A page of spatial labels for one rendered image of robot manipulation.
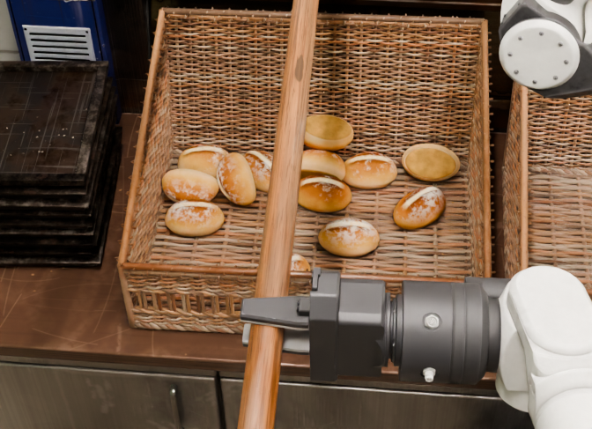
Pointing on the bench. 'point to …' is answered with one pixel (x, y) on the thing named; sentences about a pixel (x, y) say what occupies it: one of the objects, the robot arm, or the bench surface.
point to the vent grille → (59, 43)
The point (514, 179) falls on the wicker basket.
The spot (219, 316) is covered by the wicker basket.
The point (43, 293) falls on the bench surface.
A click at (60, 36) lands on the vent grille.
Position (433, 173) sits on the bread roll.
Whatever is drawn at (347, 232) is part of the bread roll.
